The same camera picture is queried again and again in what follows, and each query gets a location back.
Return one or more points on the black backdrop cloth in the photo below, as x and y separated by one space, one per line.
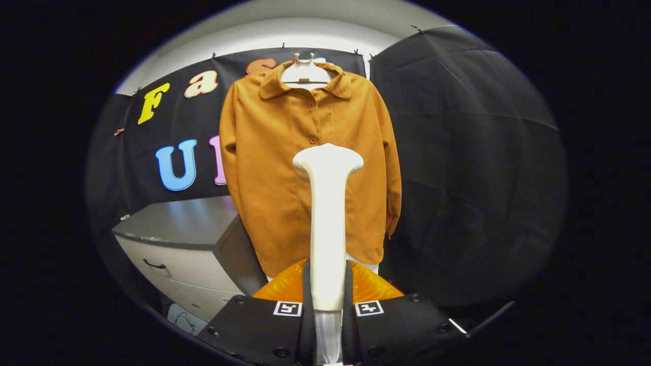
483 168

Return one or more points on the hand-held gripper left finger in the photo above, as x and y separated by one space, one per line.
254 328

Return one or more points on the white garment steamer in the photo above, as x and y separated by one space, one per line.
328 218

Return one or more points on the orange button-up shirt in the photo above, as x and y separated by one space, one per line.
269 168

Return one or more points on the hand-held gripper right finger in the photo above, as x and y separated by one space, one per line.
396 328

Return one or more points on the row of black clips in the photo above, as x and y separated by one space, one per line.
283 46

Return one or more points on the grey drawer cabinet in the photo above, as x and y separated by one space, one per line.
188 223

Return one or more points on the white clothes hanger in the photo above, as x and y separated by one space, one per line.
305 75

